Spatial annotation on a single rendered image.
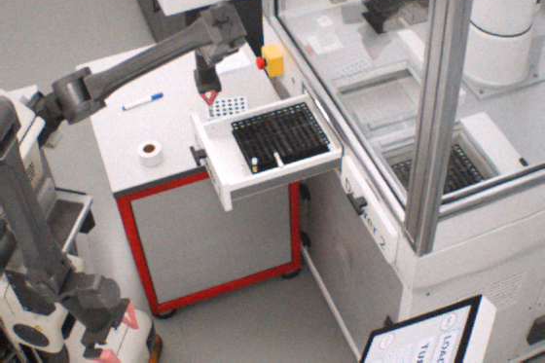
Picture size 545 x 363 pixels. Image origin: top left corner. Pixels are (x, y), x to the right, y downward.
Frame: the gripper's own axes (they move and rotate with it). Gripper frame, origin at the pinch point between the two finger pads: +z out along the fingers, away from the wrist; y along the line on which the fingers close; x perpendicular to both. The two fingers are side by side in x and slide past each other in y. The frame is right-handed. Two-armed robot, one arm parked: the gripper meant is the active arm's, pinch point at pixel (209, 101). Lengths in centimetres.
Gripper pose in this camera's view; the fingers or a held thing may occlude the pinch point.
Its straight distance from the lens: 229.0
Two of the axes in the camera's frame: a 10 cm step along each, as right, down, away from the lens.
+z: 0.3, 7.0, 7.1
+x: -9.6, 2.1, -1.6
